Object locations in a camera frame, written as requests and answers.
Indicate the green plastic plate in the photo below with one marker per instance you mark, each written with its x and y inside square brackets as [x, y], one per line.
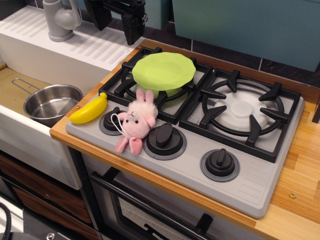
[163, 71]

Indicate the wooden drawer front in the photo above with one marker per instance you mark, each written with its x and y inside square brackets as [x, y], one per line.
[49, 198]

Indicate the pink stuffed rabbit toy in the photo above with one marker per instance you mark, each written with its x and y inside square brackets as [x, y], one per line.
[136, 123]

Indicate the black right stove knob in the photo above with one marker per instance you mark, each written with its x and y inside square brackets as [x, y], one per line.
[220, 165]

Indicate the black left stove knob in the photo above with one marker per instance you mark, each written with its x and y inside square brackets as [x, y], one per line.
[109, 124]

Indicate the grey toy stove top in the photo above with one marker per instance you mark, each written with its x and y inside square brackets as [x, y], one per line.
[250, 192]

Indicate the black left burner grate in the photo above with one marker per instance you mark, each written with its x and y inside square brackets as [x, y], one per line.
[121, 88]

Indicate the stainless steel pot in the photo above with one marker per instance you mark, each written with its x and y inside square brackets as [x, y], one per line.
[49, 104]

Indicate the black stove knob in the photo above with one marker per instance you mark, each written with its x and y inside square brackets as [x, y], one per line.
[109, 124]
[220, 165]
[165, 142]

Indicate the black right burner grate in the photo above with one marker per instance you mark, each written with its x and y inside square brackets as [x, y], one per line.
[265, 143]

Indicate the grey toy faucet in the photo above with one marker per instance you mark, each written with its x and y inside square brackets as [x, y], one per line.
[61, 22]

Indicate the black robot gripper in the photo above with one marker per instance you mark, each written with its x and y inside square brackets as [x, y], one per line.
[132, 13]

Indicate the yellow plastic banana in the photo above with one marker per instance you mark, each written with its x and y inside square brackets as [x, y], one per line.
[91, 111]

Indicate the black burner grate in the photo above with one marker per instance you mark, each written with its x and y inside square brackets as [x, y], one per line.
[265, 143]
[121, 88]

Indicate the white right burner disc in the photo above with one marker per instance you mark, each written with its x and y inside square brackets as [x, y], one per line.
[239, 107]

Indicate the black oven door handle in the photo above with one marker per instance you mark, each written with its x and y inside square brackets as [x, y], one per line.
[107, 182]

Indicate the black middle stove knob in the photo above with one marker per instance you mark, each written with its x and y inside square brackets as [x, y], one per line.
[165, 142]

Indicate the teal left storage bin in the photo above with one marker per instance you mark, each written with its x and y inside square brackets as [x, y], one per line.
[158, 13]

